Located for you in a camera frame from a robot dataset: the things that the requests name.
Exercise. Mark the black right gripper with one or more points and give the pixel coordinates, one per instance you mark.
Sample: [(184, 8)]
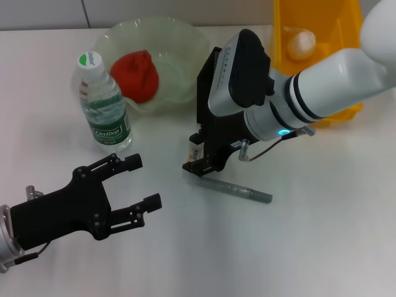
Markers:
[(222, 133)]

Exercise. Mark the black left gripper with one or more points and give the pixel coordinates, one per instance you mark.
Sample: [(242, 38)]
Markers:
[(62, 213)]

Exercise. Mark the beige eraser with barcode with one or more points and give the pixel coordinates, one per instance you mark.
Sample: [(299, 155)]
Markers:
[(196, 152)]

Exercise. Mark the grey glitter marker pen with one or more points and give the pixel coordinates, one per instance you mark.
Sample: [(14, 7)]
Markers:
[(235, 188)]

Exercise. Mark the clear plastic water bottle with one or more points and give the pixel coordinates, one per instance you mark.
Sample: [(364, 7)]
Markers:
[(105, 111)]

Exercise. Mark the red ball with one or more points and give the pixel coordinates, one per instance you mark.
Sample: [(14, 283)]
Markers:
[(136, 77)]

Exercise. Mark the white paper ball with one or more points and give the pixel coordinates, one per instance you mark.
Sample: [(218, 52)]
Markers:
[(300, 46)]

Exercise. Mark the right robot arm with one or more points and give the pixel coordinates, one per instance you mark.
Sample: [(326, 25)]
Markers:
[(334, 80)]

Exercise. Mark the black mesh pen holder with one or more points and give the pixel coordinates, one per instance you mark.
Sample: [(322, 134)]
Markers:
[(204, 92)]

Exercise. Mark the green frosted glass fruit bowl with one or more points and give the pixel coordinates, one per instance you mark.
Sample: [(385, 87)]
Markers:
[(173, 40)]

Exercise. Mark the yellow plastic storage bin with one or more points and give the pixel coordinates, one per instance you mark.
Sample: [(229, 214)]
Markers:
[(328, 28)]

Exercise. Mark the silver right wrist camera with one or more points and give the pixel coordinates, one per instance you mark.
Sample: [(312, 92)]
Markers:
[(241, 71)]

